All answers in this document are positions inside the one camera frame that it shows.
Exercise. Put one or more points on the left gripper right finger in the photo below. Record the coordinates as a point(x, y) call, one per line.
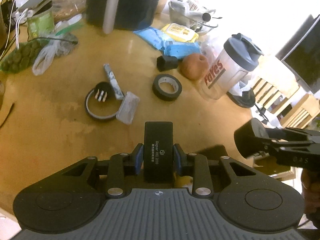
point(196, 166)

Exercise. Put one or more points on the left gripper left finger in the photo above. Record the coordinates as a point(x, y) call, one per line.
point(122, 170)

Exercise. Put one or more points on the black battery box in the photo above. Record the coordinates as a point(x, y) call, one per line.
point(158, 152)

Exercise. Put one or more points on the marble pattern bar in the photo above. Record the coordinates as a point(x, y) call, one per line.
point(113, 82)

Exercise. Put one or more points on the black electrical tape roll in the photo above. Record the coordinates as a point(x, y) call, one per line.
point(166, 87)

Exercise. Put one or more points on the person right hand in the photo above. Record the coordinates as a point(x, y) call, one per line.
point(310, 193)

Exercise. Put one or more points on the clear plastic small case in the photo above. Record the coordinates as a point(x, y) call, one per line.
point(128, 108)

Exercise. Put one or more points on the wooden chair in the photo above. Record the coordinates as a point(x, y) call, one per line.
point(273, 105)

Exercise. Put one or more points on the black round weight plate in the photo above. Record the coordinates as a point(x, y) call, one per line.
point(247, 100)

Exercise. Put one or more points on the black power plug adapter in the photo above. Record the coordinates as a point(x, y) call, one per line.
point(103, 91)

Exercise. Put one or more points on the black monitor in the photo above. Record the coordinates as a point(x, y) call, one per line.
point(301, 54)

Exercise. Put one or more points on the clear shaker bottle grey lid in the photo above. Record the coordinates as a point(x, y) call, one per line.
point(238, 57)

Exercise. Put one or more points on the small black square tube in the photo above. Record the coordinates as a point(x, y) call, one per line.
point(165, 63)

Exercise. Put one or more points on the blue tissue pack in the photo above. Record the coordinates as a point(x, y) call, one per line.
point(179, 49)

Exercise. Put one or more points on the white plastic shopping bag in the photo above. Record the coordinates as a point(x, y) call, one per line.
point(209, 49)

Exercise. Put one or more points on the blue plastic wrapper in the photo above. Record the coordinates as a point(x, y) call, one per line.
point(154, 37)

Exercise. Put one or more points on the yellow wet wipes pack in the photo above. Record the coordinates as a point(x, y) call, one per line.
point(180, 33)

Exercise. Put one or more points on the clear crumpled plastic bag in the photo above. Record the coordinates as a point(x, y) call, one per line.
point(59, 43)

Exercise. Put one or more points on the bag of green snacks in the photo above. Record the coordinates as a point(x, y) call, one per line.
point(22, 58)

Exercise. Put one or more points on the cardboard tube roll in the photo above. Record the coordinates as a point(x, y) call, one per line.
point(110, 16)

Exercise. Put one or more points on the black air fryer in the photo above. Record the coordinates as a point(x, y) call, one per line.
point(130, 15)

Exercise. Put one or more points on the green label canister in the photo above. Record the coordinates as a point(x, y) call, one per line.
point(41, 23)

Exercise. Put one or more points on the brown snack bag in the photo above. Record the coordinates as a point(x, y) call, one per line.
point(65, 9)

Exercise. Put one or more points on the grey notebook on canister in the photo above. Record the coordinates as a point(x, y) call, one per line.
point(33, 5)

